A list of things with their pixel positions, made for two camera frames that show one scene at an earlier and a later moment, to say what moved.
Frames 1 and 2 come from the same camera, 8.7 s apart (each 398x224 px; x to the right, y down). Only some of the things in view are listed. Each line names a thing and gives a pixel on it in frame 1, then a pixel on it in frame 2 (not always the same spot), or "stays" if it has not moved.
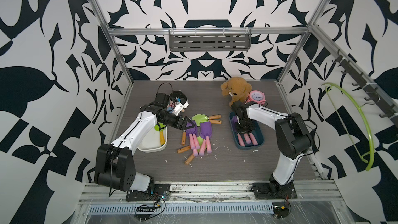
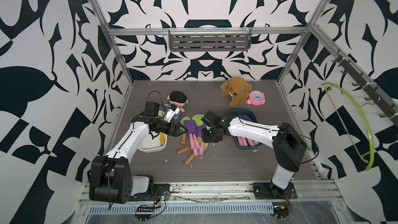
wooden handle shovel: [189, 159] stays
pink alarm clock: [256, 96] stays
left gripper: [183, 123] to [173, 125]
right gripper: [250, 128] to [205, 138]
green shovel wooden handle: [199, 118] stays
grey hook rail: [373, 93] stays
